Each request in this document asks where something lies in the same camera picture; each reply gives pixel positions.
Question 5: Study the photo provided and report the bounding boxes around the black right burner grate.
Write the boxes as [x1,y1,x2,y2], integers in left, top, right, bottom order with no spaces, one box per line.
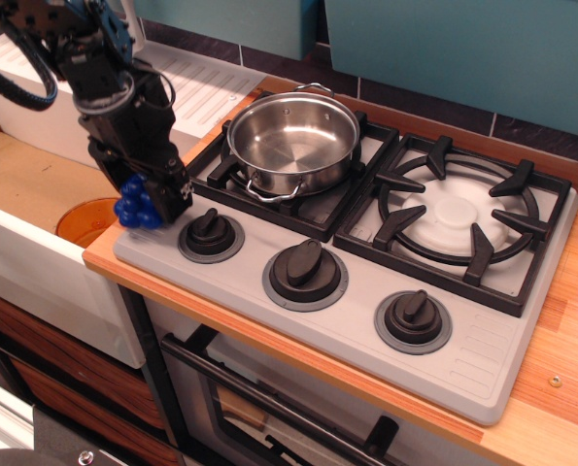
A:
[333,134,578,317]

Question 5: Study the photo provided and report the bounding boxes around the oven door with handle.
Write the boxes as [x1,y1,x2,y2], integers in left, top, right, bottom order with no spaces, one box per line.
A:
[160,325,484,465]

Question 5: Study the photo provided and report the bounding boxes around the black stove knob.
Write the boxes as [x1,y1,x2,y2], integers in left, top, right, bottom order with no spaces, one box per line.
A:
[178,208,245,264]
[262,239,349,313]
[374,289,453,355]

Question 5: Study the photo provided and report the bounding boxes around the black burner grate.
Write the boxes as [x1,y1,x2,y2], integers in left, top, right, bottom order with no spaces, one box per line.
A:
[333,134,578,317]
[187,112,399,242]

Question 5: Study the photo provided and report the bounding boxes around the black right stove knob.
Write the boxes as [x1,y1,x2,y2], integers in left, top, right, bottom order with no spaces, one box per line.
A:
[374,289,453,355]

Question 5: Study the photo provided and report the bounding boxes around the stainless steel pan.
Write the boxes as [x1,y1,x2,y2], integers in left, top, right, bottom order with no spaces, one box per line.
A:
[226,83,360,204]

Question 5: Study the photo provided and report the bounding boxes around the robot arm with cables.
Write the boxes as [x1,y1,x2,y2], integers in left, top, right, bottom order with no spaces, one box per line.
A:
[0,1,133,112]

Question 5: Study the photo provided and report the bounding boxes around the blue toy blueberry cluster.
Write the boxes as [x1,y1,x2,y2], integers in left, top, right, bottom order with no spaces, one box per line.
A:
[113,174,163,229]

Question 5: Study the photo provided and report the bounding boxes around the wooden drawer fronts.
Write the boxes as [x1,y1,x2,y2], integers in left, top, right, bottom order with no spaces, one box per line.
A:
[0,297,184,465]

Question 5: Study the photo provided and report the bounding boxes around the teal wall cabinet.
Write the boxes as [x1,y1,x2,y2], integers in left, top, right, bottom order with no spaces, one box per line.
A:
[135,1,578,135]

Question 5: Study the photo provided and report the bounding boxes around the black left burner grate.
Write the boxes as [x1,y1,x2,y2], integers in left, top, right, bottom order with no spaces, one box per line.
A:
[187,112,399,242]

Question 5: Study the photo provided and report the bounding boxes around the white toy sink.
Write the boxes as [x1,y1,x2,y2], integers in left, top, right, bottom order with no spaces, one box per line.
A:
[0,35,265,369]

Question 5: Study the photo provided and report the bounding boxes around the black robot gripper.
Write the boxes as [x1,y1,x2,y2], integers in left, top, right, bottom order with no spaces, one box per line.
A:
[74,60,193,224]

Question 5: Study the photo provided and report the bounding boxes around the orange plastic bowl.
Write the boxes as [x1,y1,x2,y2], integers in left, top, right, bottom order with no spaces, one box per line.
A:
[55,197,117,248]

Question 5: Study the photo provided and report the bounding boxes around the black left stove knob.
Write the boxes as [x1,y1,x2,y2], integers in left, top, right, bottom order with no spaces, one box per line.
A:
[178,208,245,264]

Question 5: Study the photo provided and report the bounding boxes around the black middle stove knob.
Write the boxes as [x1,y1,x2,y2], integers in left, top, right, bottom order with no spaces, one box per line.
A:
[262,239,349,313]

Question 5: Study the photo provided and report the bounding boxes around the grey toy stove top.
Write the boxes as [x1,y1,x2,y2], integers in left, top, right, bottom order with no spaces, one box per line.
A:
[114,198,550,425]

